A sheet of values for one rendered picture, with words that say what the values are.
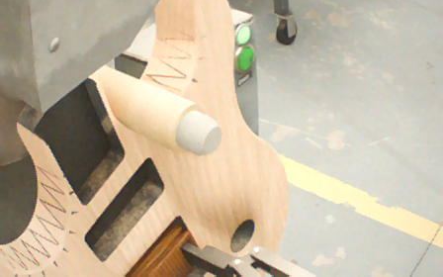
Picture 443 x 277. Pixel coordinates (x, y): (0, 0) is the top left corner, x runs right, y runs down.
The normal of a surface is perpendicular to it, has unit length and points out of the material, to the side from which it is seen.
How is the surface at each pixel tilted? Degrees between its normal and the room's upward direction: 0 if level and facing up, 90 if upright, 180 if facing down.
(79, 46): 90
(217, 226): 88
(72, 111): 88
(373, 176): 0
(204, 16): 88
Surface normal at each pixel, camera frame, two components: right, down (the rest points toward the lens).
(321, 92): -0.04, -0.79
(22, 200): 0.79, 0.35
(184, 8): -0.62, 0.42
